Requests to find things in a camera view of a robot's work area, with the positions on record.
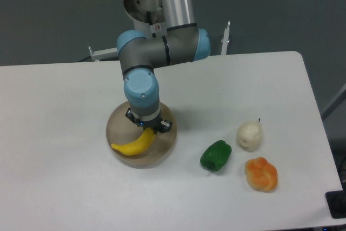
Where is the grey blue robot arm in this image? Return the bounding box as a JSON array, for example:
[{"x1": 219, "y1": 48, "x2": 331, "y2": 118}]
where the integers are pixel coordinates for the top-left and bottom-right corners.
[{"x1": 117, "y1": 0, "x2": 210, "y2": 133}]

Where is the yellow toy banana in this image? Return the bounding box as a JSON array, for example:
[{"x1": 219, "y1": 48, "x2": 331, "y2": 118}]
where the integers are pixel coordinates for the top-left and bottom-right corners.
[{"x1": 111, "y1": 128, "x2": 156, "y2": 156}]

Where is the white metal bracket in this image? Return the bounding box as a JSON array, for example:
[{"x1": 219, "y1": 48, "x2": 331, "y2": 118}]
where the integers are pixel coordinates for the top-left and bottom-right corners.
[
  {"x1": 88, "y1": 46, "x2": 119, "y2": 62},
  {"x1": 221, "y1": 21, "x2": 231, "y2": 55}
]

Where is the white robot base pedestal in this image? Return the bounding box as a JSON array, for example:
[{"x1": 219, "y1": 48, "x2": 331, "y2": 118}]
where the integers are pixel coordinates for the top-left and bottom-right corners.
[{"x1": 123, "y1": 0, "x2": 167, "y2": 38}]

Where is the green toy bell pepper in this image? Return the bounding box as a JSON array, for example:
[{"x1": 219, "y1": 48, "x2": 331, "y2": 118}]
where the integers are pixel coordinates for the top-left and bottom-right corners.
[{"x1": 200, "y1": 140, "x2": 232, "y2": 171}]

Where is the white toy garlic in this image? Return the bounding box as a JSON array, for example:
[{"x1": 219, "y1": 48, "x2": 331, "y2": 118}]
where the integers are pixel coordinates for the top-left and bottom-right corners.
[{"x1": 236, "y1": 119, "x2": 263, "y2": 151}]

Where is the orange toy bread knot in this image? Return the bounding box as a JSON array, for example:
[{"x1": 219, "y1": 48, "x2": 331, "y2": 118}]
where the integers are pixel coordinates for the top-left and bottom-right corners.
[{"x1": 244, "y1": 157, "x2": 278, "y2": 193}]

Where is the white metal bracket right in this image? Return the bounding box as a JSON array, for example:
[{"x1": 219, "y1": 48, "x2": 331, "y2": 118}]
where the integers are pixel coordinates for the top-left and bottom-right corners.
[{"x1": 221, "y1": 21, "x2": 231, "y2": 55}]

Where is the beige round plate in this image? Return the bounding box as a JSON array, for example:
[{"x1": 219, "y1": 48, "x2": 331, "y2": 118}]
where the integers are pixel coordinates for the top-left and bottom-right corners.
[{"x1": 106, "y1": 102, "x2": 177, "y2": 168}]

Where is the black device at table edge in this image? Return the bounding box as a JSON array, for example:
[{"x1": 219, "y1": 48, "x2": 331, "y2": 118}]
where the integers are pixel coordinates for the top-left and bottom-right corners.
[{"x1": 325, "y1": 190, "x2": 345, "y2": 219}]

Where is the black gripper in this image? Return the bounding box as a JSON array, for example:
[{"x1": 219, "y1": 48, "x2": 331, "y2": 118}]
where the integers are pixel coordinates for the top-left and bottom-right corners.
[{"x1": 125, "y1": 108, "x2": 172, "y2": 135}]

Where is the white metal bracket left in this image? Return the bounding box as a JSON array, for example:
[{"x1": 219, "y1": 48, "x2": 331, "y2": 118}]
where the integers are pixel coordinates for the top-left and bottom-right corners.
[{"x1": 88, "y1": 46, "x2": 119, "y2": 62}]

